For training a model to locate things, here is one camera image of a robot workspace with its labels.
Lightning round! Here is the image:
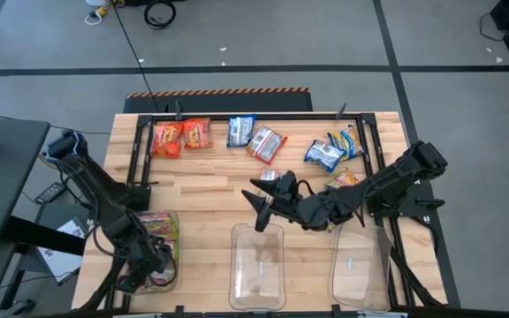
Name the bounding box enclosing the coiled black cable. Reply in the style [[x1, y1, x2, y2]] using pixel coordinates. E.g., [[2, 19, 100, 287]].
[[142, 0, 178, 31]]

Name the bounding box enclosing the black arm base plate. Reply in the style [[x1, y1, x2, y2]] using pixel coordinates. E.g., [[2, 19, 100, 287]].
[[87, 184, 152, 221], [364, 179, 446, 218]]

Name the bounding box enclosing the clear plastic bin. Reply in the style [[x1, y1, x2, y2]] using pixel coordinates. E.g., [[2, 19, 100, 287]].
[[327, 218, 395, 313], [128, 208, 181, 296], [228, 222, 287, 312]]

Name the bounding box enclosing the black desk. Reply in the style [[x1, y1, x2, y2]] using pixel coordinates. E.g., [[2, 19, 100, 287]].
[[0, 115, 88, 317]]

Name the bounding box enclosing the green yellow noodle packet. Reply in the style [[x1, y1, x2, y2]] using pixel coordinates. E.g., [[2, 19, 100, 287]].
[[137, 210, 179, 249], [147, 263, 179, 294]]

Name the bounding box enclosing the white cable with yellow plug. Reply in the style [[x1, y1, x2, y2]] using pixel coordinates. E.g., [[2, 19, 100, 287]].
[[83, 0, 125, 27]]

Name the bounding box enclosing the white flat box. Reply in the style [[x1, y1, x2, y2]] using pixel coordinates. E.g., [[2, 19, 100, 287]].
[[36, 216, 90, 286]]

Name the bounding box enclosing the orange spicy chicken noodle packet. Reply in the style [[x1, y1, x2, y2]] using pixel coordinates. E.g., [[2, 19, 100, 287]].
[[246, 125, 289, 166], [150, 122, 185, 159], [257, 168, 289, 200], [182, 117, 214, 150]]

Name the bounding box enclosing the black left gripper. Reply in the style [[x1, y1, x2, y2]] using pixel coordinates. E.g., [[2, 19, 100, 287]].
[[118, 236, 172, 295]]

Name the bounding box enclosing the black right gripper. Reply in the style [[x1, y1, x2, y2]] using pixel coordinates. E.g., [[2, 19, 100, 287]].
[[241, 171, 330, 232]]

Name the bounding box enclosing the thin black floor cable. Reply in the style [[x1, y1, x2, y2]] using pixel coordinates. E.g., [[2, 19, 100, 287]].
[[110, 2, 163, 113]]

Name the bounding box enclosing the black metal table frame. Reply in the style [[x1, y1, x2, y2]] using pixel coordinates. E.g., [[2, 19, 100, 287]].
[[73, 111, 449, 318]]

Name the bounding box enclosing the black power adapter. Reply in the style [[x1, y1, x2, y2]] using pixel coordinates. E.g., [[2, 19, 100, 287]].
[[34, 181, 68, 206]]

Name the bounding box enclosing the blue soy sauce noodle packet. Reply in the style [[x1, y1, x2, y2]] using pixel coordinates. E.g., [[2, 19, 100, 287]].
[[324, 166, 361, 191], [226, 114, 257, 148], [303, 140, 346, 174], [327, 125, 366, 163]]

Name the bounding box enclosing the black hazard-striped floor mat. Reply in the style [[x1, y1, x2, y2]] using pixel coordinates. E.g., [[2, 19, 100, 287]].
[[123, 87, 315, 114]]

